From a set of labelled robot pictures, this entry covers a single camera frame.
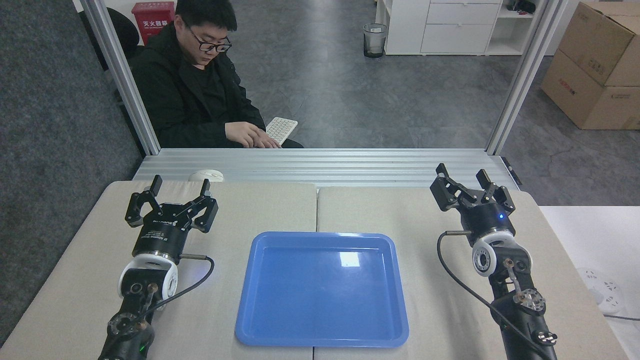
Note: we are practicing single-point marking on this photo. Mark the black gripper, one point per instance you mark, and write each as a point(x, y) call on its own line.
point(162, 232)
point(487, 217)

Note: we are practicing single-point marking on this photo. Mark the blue plastic tray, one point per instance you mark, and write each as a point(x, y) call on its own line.
point(322, 290)

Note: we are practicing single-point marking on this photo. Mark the person's hand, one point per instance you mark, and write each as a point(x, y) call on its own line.
point(246, 133)

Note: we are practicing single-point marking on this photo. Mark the white computer mouse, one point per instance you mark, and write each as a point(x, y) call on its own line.
point(206, 175)

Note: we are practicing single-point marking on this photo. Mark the beige table pad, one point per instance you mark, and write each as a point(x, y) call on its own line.
point(90, 260)
point(430, 280)

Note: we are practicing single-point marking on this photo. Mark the person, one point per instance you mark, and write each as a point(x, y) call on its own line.
point(185, 95)

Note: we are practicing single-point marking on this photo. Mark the white keyboard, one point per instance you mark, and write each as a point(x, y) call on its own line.
point(282, 127)

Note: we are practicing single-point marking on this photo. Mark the large cardboard box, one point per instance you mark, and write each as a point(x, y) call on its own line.
point(580, 100)

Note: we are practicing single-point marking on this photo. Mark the white power strip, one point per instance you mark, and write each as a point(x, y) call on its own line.
point(602, 292)

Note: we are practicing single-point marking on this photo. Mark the white drawer cabinet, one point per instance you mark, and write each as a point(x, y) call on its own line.
point(455, 27)

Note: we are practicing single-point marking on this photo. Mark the grey waste bin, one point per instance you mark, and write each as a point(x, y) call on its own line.
point(375, 40)

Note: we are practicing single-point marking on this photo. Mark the black office chair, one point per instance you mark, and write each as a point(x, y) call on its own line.
point(125, 32)

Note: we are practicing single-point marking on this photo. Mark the red fire extinguisher box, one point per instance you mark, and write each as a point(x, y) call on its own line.
point(152, 22)

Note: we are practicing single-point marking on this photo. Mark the black device on shelf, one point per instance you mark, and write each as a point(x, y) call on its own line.
point(524, 6)

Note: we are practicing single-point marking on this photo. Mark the small cardboard box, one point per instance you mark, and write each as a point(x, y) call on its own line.
point(600, 40)

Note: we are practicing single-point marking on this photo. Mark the black corner bracket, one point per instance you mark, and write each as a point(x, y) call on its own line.
point(512, 171)

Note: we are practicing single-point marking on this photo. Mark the silver aluminium post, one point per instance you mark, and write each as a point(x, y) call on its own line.
point(525, 75)
point(125, 80)

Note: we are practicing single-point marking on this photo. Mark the silver aluminium rail frame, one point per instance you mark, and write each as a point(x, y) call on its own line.
point(325, 167)

